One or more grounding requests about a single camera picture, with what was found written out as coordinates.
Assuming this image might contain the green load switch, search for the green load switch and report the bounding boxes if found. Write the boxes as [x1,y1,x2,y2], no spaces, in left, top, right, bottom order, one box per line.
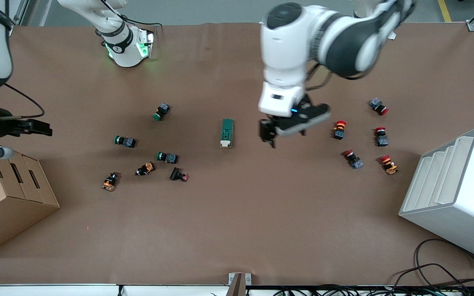
[220,118,235,149]

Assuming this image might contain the red button orange contact block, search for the red button orange contact block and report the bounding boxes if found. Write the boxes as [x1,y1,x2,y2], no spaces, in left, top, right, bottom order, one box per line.
[380,155,399,176]
[332,120,347,141]

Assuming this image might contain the brown cardboard box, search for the brown cardboard box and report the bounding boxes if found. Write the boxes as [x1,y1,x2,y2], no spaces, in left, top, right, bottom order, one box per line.
[0,138,60,259]

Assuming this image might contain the green mushroom push button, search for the green mushroom push button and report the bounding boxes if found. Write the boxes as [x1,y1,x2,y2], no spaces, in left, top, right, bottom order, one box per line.
[114,135,137,148]
[153,102,170,121]
[156,151,179,164]

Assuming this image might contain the black button red tip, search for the black button red tip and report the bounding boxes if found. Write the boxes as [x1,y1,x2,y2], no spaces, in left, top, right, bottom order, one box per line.
[169,166,189,182]

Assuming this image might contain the white slotted storage box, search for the white slotted storage box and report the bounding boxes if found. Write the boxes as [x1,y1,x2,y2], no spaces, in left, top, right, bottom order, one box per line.
[399,127,474,264]

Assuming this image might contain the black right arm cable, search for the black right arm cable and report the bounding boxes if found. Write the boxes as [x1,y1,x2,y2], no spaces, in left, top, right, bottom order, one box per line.
[3,83,45,120]

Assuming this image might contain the black selector switch orange block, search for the black selector switch orange block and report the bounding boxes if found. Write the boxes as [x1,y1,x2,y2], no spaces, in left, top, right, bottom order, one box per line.
[135,162,156,177]
[101,172,120,192]

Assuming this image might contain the black right base cable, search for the black right base cable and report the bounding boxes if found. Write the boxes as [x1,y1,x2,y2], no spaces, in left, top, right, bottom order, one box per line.
[124,16,163,30]

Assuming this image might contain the metal table edge bracket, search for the metal table edge bracket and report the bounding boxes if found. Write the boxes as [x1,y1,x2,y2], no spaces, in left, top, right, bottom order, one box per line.
[228,273,252,296]

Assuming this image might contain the black looped floor cable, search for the black looped floor cable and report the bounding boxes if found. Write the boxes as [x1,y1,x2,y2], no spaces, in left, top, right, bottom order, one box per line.
[414,238,474,288]

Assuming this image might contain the black floor cable bundle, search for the black floor cable bundle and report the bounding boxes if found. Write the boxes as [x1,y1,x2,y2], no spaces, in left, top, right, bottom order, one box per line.
[262,263,474,296]

